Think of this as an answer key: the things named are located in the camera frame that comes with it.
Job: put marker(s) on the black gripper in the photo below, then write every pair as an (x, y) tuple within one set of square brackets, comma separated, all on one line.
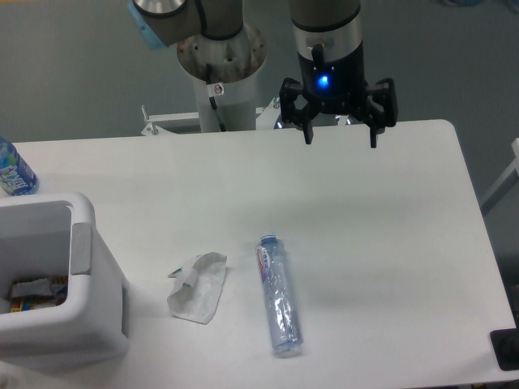
[(332, 66)]

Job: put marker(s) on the white paper wrapper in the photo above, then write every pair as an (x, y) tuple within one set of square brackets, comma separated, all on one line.
[(198, 284)]

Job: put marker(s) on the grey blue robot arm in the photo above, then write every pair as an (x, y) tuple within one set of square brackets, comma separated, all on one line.
[(166, 23)]

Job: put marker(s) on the white trash can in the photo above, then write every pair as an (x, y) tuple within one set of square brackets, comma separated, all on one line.
[(44, 235)]

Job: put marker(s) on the empty clear plastic bottle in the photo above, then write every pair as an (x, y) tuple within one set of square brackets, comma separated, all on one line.
[(281, 305)]

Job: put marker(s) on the black clamp at table edge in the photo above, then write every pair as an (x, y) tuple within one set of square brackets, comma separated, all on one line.
[(505, 345)]

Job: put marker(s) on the colourful snack wrapper in bin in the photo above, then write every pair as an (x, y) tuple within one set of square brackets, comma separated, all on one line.
[(59, 287)]

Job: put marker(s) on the blue labelled drink bottle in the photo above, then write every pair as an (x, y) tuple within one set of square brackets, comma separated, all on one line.
[(17, 178)]

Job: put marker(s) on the grey crumpled wrapper in bin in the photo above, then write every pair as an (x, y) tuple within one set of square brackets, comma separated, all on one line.
[(34, 288)]

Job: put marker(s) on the white metal base frame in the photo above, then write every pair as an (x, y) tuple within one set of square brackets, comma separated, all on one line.
[(267, 117)]

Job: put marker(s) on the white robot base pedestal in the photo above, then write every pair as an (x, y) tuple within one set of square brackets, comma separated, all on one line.
[(224, 76)]

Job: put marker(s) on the white frame at right edge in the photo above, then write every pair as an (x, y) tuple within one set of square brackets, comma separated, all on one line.
[(503, 184)]

